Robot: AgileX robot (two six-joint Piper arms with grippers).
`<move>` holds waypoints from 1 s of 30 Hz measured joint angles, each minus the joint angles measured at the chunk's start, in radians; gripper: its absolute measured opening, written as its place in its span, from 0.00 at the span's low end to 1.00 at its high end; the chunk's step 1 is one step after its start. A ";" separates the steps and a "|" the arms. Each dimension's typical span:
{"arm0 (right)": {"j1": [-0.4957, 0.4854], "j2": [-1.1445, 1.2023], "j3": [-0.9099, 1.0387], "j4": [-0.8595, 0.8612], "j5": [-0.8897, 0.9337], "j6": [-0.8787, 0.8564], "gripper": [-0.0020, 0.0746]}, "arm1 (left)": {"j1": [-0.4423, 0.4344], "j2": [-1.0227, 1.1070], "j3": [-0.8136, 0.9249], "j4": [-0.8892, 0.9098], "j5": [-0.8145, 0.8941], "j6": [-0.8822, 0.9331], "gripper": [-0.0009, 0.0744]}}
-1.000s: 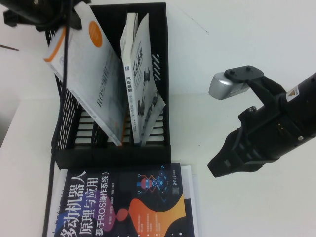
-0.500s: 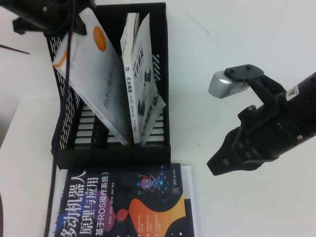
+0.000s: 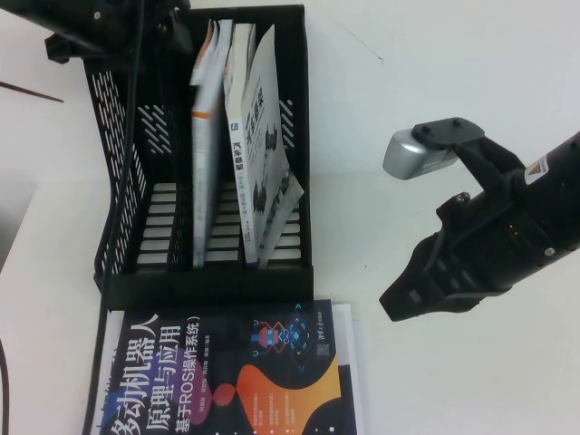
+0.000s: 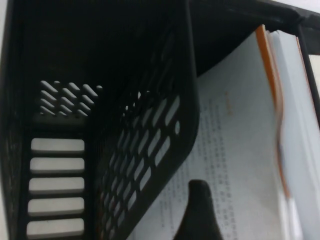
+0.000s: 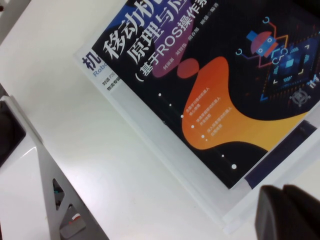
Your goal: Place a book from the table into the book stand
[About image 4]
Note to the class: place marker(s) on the white orange ROS2 book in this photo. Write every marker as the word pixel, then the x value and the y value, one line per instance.
pixel 237 137

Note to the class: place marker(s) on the black plastic book stand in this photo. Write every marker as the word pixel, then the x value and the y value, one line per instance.
pixel 100 75

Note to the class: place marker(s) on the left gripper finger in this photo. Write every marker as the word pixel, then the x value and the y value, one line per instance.
pixel 200 217

